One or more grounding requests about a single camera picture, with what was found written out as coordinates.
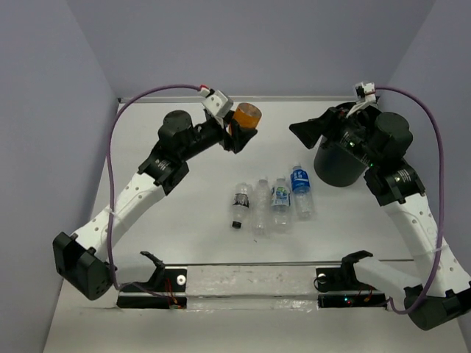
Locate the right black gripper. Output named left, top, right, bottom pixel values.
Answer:
left=288, top=102, right=382, bottom=168

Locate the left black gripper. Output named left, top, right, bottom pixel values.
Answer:
left=179, top=110, right=257, bottom=161

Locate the orange juice bottle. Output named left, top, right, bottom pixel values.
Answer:
left=233, top=102, right=262, bottom=129

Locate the black label clear bottle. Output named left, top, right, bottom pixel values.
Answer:
left=230, top=182, right=252, bottom=229

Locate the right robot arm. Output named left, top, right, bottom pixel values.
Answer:
left=289, top=103, right=470, bottom=331

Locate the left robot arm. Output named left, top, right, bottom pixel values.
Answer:
left=52, top=104, right=261, bottom=300

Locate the black cylindrical bin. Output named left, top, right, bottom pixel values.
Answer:
left=314, top=137, right=366, bottom=188

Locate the blue label bottle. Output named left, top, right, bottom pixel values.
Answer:
left=290, top=163, right=314, bottom=220

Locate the clear unlabeled bottle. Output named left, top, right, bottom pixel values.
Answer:
left=252, top=177, right=271, bottom=235

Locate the green white label bottle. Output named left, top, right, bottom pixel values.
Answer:
left=271, top=176, right=292, bottom=233

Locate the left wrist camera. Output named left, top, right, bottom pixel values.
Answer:
left=202, top=90, right=233, bottom=119

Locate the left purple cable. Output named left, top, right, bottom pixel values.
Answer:
left=105, top=84, right=209, bottom=306

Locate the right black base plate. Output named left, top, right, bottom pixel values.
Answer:
left=313, top=267, right=388, bottom=309

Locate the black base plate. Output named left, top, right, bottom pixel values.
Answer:
left=313, top=267, right=388, bottom=309
left=116, top=266, right=188, bottom=310

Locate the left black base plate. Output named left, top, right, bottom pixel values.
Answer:
left=116, top=266, right=188, bottom=310

